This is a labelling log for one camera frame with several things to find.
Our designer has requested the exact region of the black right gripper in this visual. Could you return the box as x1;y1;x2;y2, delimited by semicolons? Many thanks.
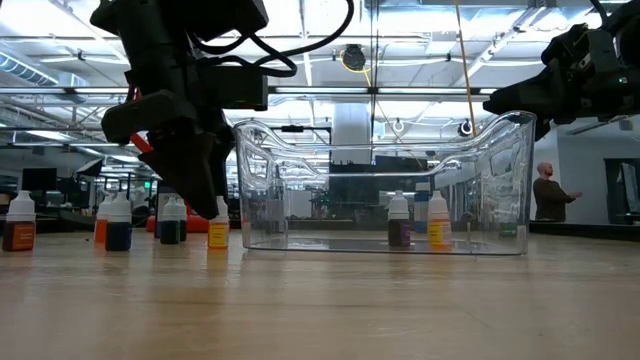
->
482;23;627;144

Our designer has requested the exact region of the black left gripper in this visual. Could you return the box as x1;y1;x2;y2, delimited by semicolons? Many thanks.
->
101;63;270;221

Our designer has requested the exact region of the small dark red dye bottle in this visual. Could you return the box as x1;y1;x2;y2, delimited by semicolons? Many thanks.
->
177;199;189;243

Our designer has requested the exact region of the small yellow dye bottle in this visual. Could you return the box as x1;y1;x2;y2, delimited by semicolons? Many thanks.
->
207;195;231;250
427;190;453;247

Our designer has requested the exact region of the small green dye bottle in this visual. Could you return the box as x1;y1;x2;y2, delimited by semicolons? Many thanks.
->
159;197;182;246

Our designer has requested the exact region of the small blue dye bottle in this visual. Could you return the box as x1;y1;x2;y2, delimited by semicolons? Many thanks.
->
104;192;134;253

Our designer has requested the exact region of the small orange dye bottle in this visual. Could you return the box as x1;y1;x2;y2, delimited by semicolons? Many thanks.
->
94;195;114;245

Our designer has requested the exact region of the large green dye bottle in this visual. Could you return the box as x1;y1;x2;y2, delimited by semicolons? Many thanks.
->
497;189;521;239

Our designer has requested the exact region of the small purple dye bottle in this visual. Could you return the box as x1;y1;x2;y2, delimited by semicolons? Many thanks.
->
388;190;412;248

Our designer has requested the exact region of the small brown bottle orange label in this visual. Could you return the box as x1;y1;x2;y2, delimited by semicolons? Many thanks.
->
1;190;37;253

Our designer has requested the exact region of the large purple dye bottle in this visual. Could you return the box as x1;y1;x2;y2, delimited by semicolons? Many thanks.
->
154;180;187;240

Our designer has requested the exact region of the red desk lamp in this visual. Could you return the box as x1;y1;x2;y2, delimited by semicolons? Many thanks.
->
125;69;210;235

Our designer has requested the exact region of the person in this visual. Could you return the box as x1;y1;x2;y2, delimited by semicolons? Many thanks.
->
532;161;584;223

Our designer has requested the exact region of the clear plastic bin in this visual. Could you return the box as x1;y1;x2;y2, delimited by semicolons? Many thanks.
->
233;110;537;257

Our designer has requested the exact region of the black computer monitor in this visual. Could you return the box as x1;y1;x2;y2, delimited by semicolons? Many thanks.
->
21;167;58;193

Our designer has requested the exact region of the yellow hanging cable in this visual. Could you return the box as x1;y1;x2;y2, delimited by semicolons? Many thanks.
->
453;0;486;177

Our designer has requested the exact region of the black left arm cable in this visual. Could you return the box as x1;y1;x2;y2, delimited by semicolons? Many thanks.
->
187;0;356;80

